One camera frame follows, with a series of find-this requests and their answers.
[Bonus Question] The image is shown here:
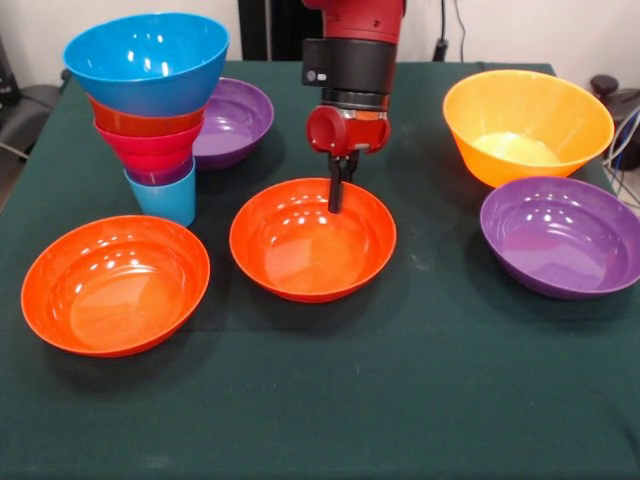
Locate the black office chair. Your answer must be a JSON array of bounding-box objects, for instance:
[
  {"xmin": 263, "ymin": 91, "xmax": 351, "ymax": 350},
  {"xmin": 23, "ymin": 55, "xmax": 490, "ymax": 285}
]
[{"xmin": 589, "ymin": 74, "xmax": 640, "ymax": 151}]

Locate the wide red-orange bowl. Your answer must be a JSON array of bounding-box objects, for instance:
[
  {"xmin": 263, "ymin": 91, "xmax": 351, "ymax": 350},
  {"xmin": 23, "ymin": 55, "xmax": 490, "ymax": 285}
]
[
  {"xmin": 20, "ymin": 214, "xmax": 211, "ymax": 359},
  {"xmin": 228, "ymin": 177, "xmax": 398, "ymax": 304}
]

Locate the thin black cable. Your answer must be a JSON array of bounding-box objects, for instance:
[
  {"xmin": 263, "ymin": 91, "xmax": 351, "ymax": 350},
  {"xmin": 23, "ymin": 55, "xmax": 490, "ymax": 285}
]
[{"xmin": 452, "ymin": 0, "xmax": 468, "ymax": 64}]

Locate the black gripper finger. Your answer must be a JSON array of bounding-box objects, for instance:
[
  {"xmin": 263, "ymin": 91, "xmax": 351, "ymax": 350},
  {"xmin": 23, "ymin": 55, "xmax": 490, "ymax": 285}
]
[
  {"xmin": 327, "ymin": 153, "xmax": 347, "ymax": 215},
  {"xmin": 342, "ymin": 151, "xmax": 361, "ymax": 184}
]

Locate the blue network cable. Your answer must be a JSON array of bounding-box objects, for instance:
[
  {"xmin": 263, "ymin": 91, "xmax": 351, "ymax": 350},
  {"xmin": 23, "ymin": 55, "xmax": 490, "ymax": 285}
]
[{"xmin": 607, "ymin": 132, "xmax": 640, "ymax": 172}]

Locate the dark green tablecloth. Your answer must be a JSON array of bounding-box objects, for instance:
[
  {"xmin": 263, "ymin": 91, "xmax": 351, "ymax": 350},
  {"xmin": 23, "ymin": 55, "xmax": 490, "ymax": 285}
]
[{"xmin": 0, "ymin": 58, "xmax": 640, "ymax": 480}]

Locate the blue plastic bowl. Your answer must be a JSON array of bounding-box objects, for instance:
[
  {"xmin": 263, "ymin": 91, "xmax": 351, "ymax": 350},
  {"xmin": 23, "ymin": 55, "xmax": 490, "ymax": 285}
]
[{"xmin": 62, "ymin": 12, "xmax": 231, "ymax": 118}]

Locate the purple plastic cup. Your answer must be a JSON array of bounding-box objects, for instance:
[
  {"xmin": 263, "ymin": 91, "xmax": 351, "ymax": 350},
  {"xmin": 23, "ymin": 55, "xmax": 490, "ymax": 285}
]
[{"xmin": 124, "ymin": 155, "xmax": 196, "ymax": 187}]

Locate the purple plastic bowl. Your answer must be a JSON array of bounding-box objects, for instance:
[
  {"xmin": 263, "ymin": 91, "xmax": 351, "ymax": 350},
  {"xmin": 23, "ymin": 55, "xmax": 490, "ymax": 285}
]
[
  {"xmin": 192, "ymin": 76, "xmax": 275, "ymax": 172},
  {"xmin": 479, "ymin": 175, "xmax": 640, "ymax": 301}
]

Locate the black cable with plug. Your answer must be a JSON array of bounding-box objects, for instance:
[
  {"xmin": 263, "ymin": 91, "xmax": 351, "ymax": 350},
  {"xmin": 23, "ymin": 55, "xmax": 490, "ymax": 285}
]
[{"xmin": 432, "ymin": 0, "xmax": 450, "ymax": 63}]

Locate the large yellow-orange bowl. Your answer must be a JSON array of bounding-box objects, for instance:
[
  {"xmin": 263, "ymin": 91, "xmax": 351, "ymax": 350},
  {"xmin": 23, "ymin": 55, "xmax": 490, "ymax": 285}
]
[{"xmin": 442, "ymin": 69, "xmax": 616, "ymax": 189}]

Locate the grey cable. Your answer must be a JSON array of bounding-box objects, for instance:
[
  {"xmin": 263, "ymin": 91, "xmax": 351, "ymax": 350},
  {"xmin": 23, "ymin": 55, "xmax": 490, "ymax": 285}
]
[{"xmin": 602, "ymin": 107, "xmax": 640, "ymax": 169}]

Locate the pink plastic bowl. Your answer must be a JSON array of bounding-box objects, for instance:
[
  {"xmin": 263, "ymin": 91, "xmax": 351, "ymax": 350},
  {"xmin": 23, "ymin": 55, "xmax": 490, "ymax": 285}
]
[{"xmin": 93, "ymin": 118, "xmax": 205, "ymax": 174}]

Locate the blue plastic cup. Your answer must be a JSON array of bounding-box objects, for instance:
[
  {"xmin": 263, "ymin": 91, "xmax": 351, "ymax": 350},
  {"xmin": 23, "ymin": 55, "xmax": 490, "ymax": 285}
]
[{"xmin": 123, "ymin": 158, "xmax": 198, "ymax": 229}]

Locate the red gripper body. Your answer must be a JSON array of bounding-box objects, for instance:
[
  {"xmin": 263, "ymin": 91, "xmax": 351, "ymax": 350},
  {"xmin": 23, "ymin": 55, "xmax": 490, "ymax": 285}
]
[{"xmin": 306, "ymin": 105, "xmax": 392, "ymax": 157}]

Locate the small deep orange bowl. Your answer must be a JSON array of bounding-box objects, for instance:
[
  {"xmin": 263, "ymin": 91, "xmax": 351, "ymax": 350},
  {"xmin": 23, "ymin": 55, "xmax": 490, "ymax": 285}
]
[{"xmin": 88, "ymin": 94, "xmax": 207, "ymax": 138}]

